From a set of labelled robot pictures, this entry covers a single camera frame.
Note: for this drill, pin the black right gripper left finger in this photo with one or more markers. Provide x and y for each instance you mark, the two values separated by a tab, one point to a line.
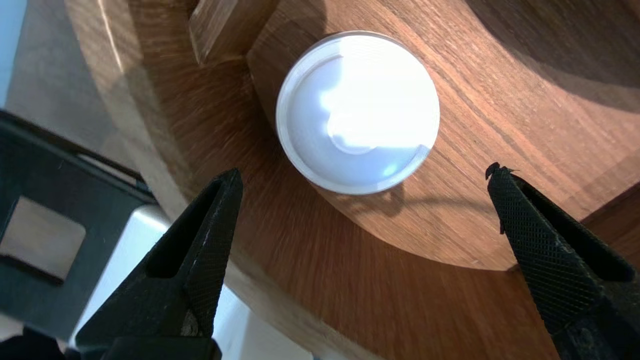
175	290

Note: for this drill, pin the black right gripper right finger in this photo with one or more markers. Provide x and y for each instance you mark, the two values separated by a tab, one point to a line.
565	280

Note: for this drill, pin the curved front wooden drawer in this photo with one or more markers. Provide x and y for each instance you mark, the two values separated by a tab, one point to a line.
350	280

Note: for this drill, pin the white round puck device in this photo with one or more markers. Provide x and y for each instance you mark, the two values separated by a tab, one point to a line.
357	115

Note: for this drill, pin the silver grey robot base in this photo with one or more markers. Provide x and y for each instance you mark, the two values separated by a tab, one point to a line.
135	235

